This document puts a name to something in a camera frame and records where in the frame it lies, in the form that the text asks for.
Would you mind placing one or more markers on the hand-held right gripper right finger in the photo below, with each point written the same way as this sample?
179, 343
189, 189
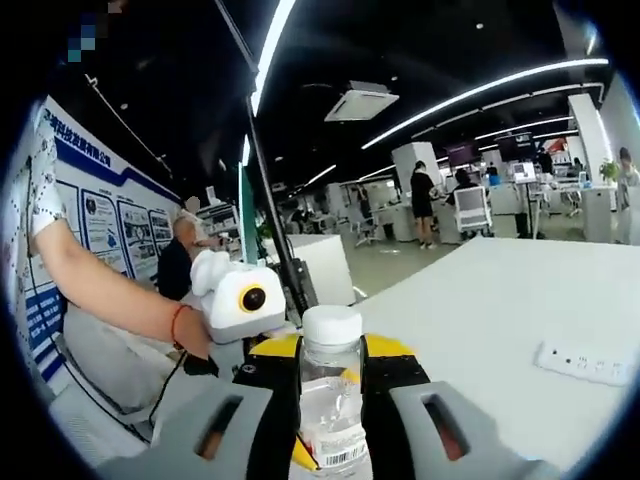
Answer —
395, 400

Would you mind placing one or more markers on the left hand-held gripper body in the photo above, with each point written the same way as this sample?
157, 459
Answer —
225, 305

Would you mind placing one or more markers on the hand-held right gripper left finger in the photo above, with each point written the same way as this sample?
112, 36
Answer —
270, 400

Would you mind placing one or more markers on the clear water bottle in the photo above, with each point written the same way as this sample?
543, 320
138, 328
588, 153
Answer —
332, 400

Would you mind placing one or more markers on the person's left hand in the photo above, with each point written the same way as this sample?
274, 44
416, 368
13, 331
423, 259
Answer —
195, 335

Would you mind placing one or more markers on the black stand pole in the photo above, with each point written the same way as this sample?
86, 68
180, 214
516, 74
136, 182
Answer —
300, 290

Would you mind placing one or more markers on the grey mesh chair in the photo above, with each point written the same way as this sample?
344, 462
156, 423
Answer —
110, 355

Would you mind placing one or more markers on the white table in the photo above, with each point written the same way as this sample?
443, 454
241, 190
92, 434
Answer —
500, 300

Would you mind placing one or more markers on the white power strip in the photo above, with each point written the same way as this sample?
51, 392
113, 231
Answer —
580, 362

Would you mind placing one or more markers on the white office chair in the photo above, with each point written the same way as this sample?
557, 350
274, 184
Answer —
472, 207

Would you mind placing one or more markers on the ceiling air conditioner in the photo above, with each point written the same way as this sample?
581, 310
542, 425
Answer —
360, 102

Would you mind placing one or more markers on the green potted plant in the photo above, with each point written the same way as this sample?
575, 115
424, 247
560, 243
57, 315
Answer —
609, 171

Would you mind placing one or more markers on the long ceiling light strip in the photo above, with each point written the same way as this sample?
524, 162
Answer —
480, 92

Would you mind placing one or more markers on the purple wall screen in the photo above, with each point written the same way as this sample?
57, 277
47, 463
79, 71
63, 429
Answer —
462, 155

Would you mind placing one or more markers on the dark wall screen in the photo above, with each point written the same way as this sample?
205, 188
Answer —
515, 146

